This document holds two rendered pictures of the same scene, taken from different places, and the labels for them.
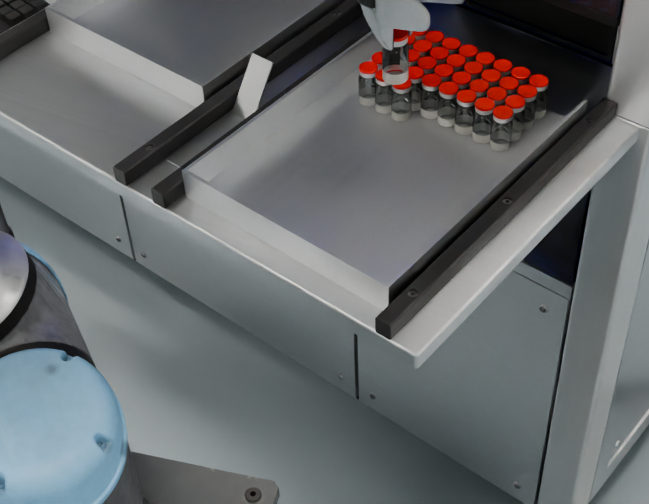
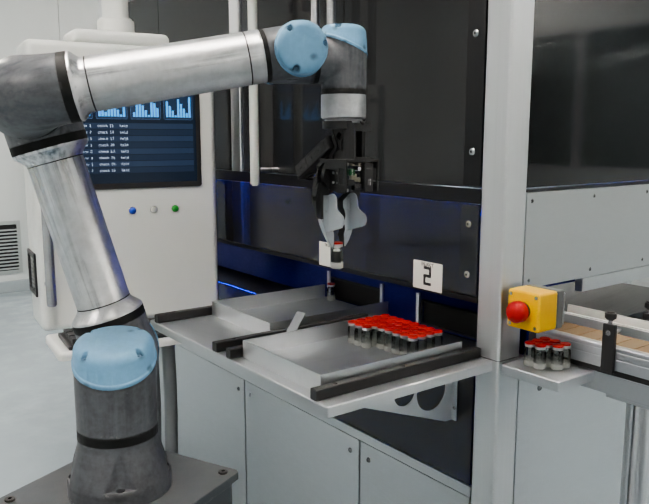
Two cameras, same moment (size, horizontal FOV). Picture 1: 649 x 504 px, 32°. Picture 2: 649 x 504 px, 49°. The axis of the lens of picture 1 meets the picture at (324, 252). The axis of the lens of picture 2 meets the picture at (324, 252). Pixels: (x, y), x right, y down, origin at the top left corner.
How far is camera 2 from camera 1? 0.63 m
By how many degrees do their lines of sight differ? 37
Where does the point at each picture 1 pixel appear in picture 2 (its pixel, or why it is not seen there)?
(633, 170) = (492, 391)
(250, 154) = (282, 349)
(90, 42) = (227, 314)
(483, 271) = (379, 389)
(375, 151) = (346, 354)
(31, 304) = (135, 319)
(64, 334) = not seen: hidden behind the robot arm
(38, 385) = (121, 333)
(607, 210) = (482, 422)
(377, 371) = not seen: outside the picture
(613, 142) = (475, 363)
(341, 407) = not seen: outside the picture
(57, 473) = (112, 355)
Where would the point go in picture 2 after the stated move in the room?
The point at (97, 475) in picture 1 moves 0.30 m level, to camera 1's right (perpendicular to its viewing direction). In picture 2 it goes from (131, 367) to (342, 381)
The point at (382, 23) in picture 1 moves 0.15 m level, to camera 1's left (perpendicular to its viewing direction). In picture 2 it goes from (326, 228) to (242, 226)
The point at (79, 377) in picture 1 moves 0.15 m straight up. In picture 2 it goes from (141, 334) to (137, 233)
